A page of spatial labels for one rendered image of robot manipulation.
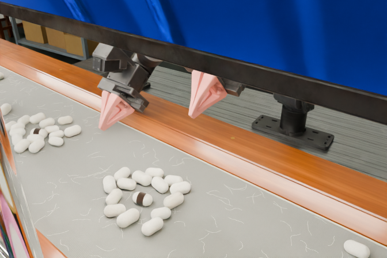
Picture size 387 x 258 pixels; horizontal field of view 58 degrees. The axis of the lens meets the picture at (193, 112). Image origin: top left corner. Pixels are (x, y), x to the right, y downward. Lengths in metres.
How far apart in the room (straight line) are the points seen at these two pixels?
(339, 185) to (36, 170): 0.53
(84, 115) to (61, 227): 0.36
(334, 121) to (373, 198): 0.44
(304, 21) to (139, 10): 0.14
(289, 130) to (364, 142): 0.19
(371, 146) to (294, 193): 0.38
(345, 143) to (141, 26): 0.72
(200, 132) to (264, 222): 0.24
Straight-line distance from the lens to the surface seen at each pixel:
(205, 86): 0.58
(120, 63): 0.71
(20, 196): 0.29
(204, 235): 0.54
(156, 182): 0.60
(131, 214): 0.55
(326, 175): 0.64
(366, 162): 0.88
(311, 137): 0.91
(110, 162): 0.69
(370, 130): 1.02
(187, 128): 0.73
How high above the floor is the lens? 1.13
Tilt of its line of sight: 28 degrees down
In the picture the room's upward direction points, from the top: straight up
